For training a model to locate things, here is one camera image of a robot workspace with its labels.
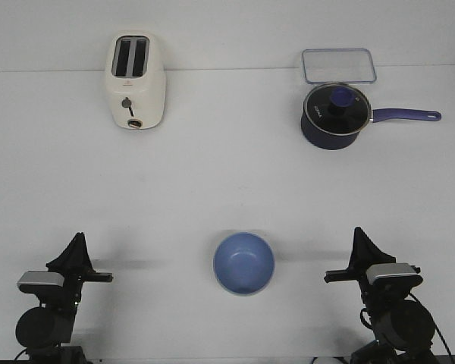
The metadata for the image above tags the clear food container blue rim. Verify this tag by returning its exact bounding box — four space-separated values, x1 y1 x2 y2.
301 48 377 85

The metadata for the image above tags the glass pot lid blue knob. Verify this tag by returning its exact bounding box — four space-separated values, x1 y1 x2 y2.
303 83 372 122

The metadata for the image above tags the blue saucepan with handle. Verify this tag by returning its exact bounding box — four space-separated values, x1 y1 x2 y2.
301 108 441 150

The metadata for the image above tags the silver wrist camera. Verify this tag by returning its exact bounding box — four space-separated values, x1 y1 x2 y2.
17 271 64 293
366 263 423 287

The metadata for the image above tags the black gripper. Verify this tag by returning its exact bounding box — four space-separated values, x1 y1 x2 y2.
37 232 113 315
324 227 400 315

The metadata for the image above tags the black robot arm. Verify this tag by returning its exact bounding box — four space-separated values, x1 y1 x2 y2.
15 232 113 363
77 227 435 359

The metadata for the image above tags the cream white toaster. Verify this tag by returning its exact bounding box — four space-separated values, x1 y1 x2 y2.
104 30 166 130

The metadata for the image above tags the blue plastic bowl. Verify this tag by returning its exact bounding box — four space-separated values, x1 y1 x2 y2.
212 232 275 296

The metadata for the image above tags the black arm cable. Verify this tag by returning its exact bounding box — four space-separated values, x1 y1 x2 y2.
359 290 455 363

